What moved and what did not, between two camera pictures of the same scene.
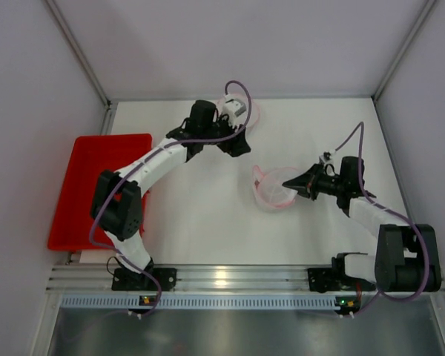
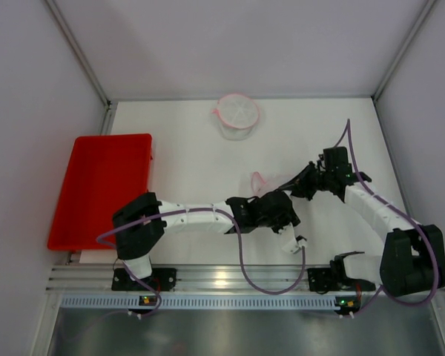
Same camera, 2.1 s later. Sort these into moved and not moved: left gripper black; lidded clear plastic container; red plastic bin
Moved: left gripper black
Not moved: lidded clear plastic container; red plastic bin
